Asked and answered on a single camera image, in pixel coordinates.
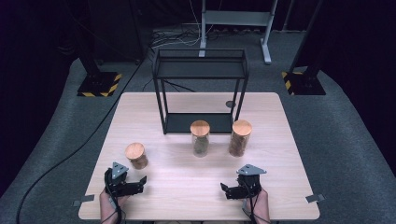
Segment left hand-held gripper black cable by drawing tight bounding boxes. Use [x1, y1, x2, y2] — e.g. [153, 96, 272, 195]
[104, 169, 127, 224]

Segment thin black floor cable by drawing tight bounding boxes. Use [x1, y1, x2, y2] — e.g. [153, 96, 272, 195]
[142, 77, 196, 93]

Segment right hand-held gripper black cable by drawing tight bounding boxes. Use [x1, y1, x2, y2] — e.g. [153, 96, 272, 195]
[242, 178, 263, 224]

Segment person's right hand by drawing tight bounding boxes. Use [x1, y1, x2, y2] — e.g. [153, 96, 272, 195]
[242, 189, 271, 217]

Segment bundle of floor cables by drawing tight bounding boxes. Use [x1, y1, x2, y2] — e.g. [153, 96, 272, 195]
[150, 26, 204, 49]

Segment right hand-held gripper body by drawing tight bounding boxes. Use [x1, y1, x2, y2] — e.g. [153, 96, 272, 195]
[235, 163, 267, 200]

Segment black stand with striped base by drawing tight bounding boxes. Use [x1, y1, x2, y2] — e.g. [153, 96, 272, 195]
[281, 0, 327, 96]
[76, 52, 122, 98]

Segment short glass jar wooden lid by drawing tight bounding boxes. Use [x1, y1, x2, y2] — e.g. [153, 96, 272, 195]
[124, 142, 149, 171]

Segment person's left hand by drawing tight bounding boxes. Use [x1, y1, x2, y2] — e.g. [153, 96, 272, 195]
[99, 189, 129, 217]

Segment black metal shelf rack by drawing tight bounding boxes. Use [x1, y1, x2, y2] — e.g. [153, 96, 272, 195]
[151, 48, 249, 135]

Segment long black floor cable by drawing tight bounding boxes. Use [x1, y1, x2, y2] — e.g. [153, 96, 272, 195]
[16, 59, 148, 224]

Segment hand-held gripper black cable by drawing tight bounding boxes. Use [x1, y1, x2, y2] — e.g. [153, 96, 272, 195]
[104, 169, 127, 224]
[242, 178, 263, 224]

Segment glass jar with green contents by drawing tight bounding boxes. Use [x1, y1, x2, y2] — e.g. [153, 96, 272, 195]
[190, 119, 211, 159]

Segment tall glass jar brown contents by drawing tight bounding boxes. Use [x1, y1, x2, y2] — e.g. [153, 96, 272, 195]
[228, 119, 253, 158]

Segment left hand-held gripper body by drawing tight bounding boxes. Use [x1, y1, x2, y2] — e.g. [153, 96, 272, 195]
[104, 161, 135, 198]

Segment grey metal pole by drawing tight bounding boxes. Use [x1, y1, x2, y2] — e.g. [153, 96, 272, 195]
[281, 0, 296, 32]

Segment grey metal stand frame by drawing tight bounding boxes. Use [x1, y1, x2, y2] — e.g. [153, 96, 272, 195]
[198, 0, 279, 65]

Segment grey tape strip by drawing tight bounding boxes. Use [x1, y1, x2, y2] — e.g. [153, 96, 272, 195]
[72, 194, 95, 207]
[304, 193, 326, 203]

